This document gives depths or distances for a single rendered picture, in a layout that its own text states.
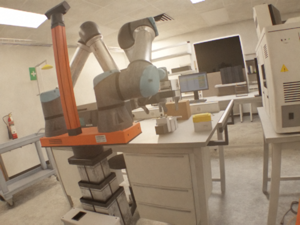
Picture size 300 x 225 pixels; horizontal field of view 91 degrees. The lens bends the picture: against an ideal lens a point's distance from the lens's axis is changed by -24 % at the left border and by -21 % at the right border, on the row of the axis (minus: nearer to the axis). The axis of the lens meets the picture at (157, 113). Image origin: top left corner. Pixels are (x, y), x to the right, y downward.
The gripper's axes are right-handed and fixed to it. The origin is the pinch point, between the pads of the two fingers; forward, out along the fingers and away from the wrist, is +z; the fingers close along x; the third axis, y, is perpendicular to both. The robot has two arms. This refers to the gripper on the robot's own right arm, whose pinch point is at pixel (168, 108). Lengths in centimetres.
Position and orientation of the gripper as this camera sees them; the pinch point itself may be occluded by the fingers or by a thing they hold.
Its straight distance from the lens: 141.3
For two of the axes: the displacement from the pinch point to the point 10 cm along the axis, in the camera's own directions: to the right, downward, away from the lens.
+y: -4.3, 2.0, -8.8
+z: 1.7, 9.8, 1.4
